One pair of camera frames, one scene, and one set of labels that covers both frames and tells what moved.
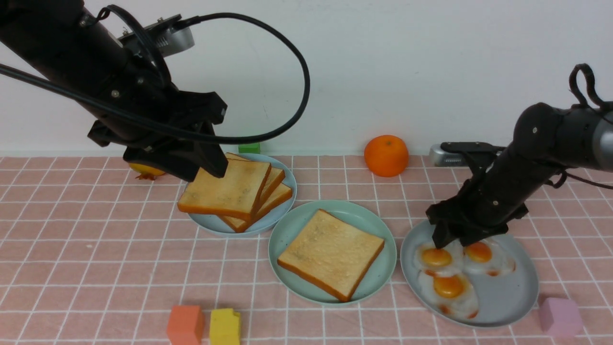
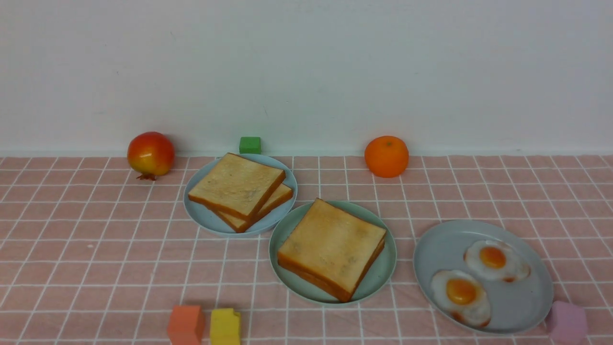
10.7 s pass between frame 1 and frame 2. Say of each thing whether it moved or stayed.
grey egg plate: moved
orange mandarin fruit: stayed
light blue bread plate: stayed
